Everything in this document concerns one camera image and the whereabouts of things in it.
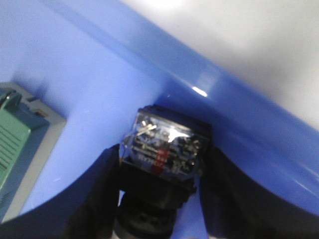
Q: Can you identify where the green terminal block module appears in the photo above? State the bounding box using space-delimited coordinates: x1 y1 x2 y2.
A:
0 82 66 223

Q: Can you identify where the red emergency stop button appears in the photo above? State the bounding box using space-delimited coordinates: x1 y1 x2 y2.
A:
114 105 212 239

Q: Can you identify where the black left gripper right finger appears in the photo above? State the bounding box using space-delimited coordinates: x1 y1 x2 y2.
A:
199 147 319 239

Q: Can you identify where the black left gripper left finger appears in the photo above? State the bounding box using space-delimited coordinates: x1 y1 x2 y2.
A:
62 144 120 239

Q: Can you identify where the blue plastic tray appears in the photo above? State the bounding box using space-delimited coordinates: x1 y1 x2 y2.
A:
0 0 319 239

